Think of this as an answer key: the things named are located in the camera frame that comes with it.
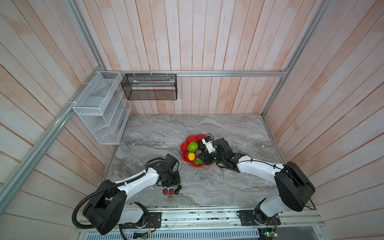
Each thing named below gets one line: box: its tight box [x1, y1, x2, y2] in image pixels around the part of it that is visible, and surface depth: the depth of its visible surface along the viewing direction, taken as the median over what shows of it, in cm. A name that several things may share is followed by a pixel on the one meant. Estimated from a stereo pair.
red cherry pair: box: [163, 188, 175, 195], surface depth 83 cm
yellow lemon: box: [187, 152, 196, 162], surface depth 95 cm
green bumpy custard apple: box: [187, 141, 199, 153], surface depth 97 cm
